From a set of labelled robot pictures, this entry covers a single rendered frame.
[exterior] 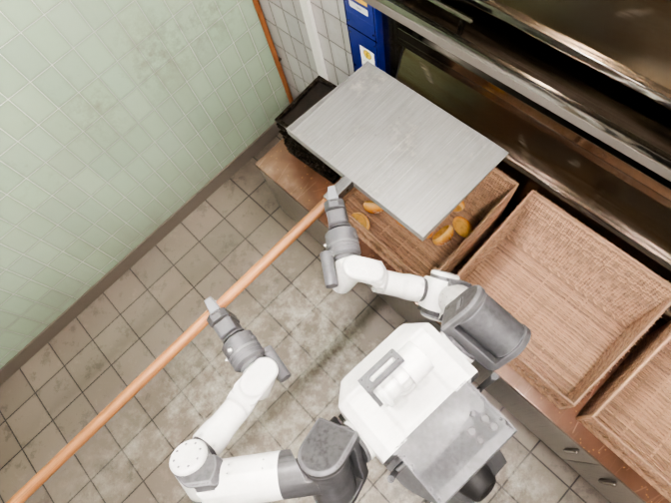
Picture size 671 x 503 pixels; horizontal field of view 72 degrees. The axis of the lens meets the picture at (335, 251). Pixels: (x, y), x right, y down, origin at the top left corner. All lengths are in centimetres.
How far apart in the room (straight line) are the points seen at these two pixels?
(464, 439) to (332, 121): 98
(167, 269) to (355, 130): 172
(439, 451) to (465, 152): 82
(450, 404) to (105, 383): 221
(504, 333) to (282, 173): 143
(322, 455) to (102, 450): 199
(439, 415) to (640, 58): 87
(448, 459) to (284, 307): 172
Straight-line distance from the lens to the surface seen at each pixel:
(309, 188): 210
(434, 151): 140
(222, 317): 122
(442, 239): 187
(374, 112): 149
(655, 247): 168
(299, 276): 256
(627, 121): 128
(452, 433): 96
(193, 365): 264
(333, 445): 96
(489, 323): 100
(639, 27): 125
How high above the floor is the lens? 236
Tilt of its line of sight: 67 degrees down
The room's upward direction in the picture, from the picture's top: 22 degrees counter-clockwise
